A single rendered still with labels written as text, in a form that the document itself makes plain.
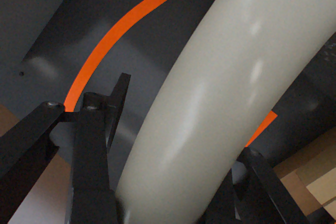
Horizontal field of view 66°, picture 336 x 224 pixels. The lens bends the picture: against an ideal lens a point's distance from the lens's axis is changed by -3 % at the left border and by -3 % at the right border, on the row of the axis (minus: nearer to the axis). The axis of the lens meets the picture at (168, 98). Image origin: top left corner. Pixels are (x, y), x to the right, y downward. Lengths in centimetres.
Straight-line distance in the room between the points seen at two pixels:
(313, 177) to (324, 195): 9
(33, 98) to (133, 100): 43
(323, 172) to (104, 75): 90
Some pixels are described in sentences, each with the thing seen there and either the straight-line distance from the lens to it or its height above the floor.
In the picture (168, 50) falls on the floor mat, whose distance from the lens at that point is 101.
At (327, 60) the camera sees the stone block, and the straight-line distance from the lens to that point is 46.
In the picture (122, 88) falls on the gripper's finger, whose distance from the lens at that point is 17.
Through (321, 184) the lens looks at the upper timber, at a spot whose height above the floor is 20.
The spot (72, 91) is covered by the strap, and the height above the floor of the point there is 2.
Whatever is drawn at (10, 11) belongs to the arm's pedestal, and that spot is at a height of 30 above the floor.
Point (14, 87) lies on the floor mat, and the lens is 125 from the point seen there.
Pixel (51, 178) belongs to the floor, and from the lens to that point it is 141.
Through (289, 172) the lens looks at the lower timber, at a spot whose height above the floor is 10.
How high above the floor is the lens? 101
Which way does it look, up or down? 70 degrees down
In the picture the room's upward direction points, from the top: 172 degrees counter-clockwise
